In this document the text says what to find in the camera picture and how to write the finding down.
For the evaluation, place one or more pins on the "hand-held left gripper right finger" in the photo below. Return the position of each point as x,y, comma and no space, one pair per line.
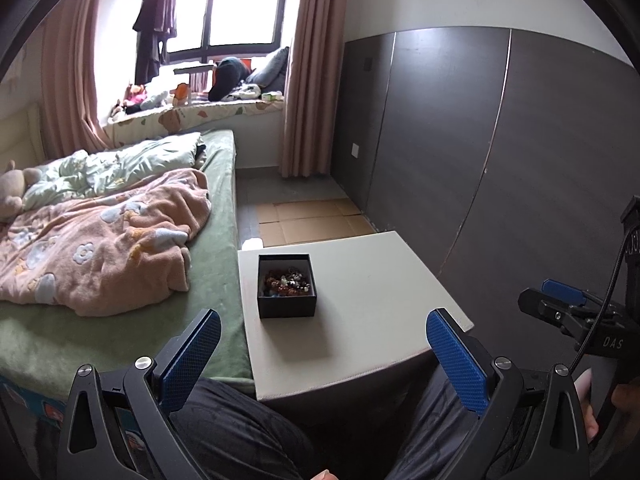
457,360

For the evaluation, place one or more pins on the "wide pink curtain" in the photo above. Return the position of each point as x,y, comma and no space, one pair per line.
310,70

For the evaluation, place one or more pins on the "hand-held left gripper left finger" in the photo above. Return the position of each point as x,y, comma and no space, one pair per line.
192,360

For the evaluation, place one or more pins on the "person's right hand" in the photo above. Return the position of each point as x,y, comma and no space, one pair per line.
586,405

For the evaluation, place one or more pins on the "white and green box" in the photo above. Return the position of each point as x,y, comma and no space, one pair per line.
272,96

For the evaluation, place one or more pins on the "light green floral quilt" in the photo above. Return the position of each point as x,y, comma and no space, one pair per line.
125,165

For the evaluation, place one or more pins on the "black jewelry box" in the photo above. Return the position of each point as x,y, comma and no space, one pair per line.
287,307

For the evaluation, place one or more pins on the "person's right leg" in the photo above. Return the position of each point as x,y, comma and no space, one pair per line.
430,420

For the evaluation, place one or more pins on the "heap of bead jewelry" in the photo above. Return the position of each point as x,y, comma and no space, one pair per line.
287,281

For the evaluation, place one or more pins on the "pink fleece blanket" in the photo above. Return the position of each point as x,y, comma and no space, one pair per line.
100,260

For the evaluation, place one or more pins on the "person's leg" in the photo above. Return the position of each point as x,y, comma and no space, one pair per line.
240,430
430,420

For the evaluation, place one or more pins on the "pile of plush toys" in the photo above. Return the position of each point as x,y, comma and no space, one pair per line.
142,97

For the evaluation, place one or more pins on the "black cushion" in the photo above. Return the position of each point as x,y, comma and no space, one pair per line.
227,77

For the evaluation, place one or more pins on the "narrow pink curtain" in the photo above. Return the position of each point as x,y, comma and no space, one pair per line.
75,70

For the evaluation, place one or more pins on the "hanging dark clothes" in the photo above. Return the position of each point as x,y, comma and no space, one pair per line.
155,20

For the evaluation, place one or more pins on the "white wall socket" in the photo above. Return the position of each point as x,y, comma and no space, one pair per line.
355,150

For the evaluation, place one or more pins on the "person's left leg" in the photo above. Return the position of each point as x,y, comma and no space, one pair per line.
240,430

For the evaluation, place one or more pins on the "printed window seat mat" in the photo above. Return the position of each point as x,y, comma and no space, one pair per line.
190,117

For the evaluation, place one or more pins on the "small white folding table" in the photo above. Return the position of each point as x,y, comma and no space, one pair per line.
192,67

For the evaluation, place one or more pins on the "green bed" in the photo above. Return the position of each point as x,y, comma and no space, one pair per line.
215,280

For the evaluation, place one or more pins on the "flat cardboard sheet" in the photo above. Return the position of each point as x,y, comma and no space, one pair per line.
310,220

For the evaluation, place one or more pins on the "dark framed window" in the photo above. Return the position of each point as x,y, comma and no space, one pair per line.
240,10

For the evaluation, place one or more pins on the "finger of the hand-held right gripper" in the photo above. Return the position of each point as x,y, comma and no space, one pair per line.
564,291
545,305

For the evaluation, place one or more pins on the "cream padded headboard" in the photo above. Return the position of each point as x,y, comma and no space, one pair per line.
22,130

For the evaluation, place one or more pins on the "person's left hand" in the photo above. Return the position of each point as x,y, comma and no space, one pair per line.
321,475

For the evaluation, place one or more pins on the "brown plush bear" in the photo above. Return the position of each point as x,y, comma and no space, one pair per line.
15,190

